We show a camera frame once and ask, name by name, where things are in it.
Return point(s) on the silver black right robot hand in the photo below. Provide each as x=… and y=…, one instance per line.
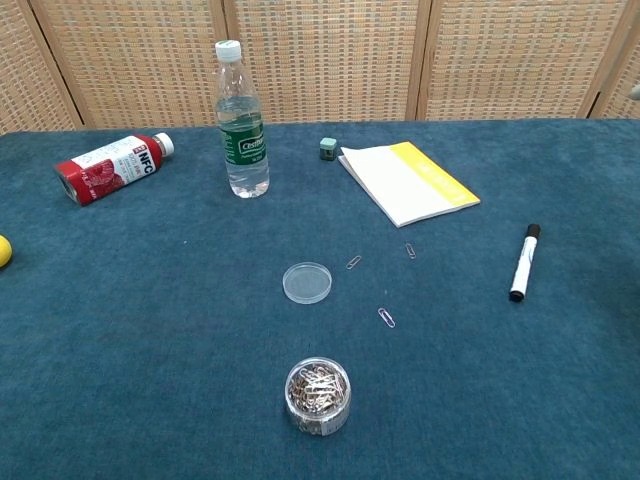
x=636, y=92

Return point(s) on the clear round paperclip jar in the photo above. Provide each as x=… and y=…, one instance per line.
x=318, y=422

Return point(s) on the woven folding screen panel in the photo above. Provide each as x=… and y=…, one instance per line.
x=510, y=60
x=25, y=85
x=625, y=107
x=330, y=60
x=140, y=65

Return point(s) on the black and white marker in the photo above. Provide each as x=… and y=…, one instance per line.
x=524, y=265

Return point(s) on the white and yellow notebook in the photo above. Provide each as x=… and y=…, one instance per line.
x=400, y=185

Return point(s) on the silver paperclip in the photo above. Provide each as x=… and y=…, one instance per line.
x=353, y=263
x=386, y=318
x=410, y=251

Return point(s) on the small green pencil sharpener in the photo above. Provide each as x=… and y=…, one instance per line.
x=327, y=150

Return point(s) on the clear round plastic lid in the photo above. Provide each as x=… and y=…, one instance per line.
x=306, y=282

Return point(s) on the clear water bottle green label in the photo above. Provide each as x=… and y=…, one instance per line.
x=245, y=150

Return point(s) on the red juice bottle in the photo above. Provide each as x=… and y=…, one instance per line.
x=110, y=167

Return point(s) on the blue table cloth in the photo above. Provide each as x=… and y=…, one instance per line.
x=150, y=325

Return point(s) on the yellow ball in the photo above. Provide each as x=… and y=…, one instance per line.
x=4, y=251

